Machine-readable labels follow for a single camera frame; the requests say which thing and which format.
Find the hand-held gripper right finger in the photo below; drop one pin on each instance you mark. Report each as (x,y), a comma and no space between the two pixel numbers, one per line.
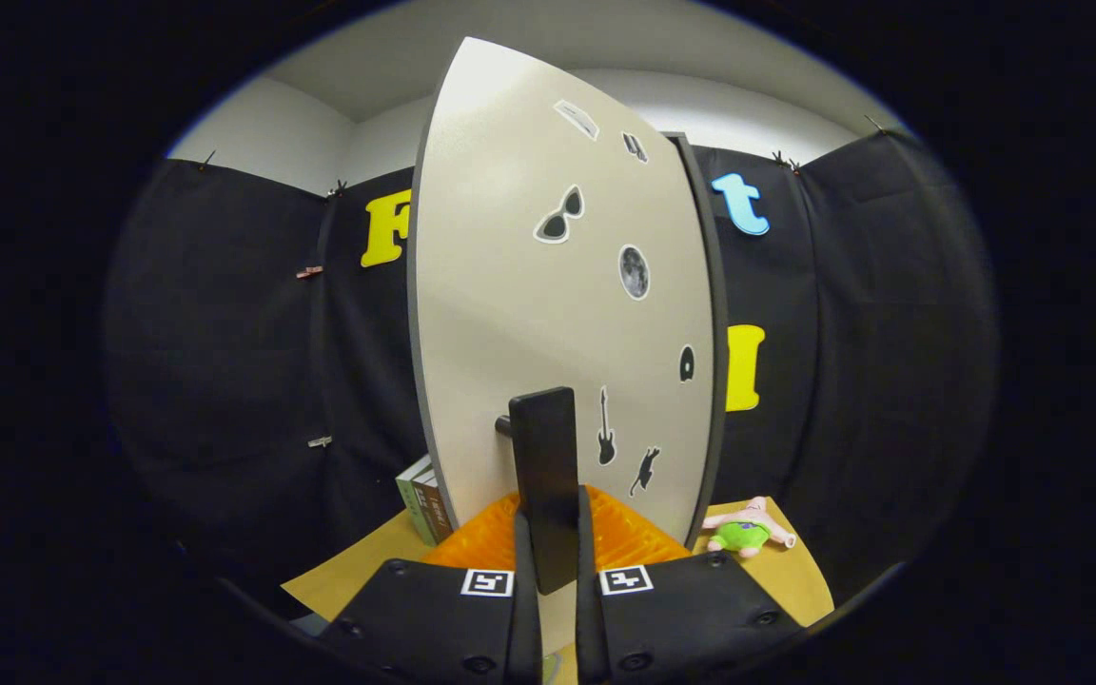
(588,628)

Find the pink and green plush toy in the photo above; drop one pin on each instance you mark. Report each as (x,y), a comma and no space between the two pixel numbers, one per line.
(743,535)

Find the beige cabinet door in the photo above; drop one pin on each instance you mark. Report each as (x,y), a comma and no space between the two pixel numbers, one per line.
(510,285)

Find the grey cabinet body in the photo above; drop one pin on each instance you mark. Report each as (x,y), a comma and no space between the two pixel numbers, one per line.
(714,285)

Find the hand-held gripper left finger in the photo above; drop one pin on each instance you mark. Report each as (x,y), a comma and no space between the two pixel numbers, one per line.
(527,628)

